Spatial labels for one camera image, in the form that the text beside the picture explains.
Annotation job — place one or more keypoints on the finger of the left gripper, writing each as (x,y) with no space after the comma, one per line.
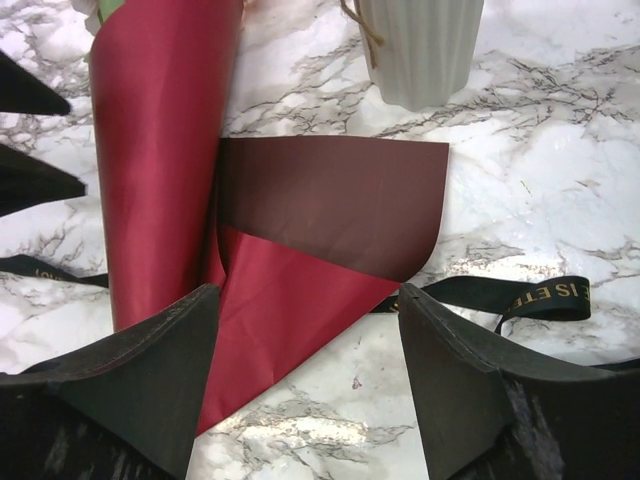
(22,92)
(27,182)

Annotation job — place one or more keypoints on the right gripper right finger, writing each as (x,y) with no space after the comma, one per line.
(489,408)

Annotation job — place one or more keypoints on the pale pink flower stem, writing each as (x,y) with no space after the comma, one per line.
(96,12)

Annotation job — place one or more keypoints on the black ribbon gold lettering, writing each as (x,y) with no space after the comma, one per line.
(565,298)

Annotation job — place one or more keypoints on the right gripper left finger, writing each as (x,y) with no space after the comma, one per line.
(124,407)

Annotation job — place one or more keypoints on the white ribbed ceramic vase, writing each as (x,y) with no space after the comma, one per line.
(419,52)

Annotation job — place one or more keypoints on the dark red wrapping paper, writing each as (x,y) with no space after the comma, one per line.
(303,235)

